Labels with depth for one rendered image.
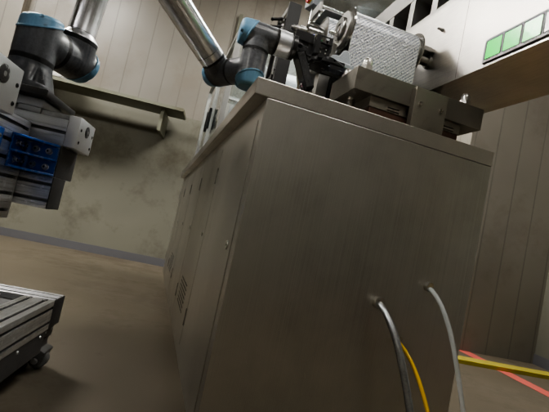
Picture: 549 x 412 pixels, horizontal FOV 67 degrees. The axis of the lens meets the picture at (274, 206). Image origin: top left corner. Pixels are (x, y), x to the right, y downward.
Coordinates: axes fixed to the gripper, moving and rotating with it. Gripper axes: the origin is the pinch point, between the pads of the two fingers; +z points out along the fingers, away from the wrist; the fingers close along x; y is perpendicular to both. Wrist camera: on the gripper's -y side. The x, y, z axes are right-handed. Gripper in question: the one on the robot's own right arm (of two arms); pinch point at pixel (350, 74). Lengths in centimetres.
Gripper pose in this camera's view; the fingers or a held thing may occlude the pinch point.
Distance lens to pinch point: 134.0
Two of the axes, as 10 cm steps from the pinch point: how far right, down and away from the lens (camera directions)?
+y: 2.1, -9.7, 0.7
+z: 9.4, 2.2, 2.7
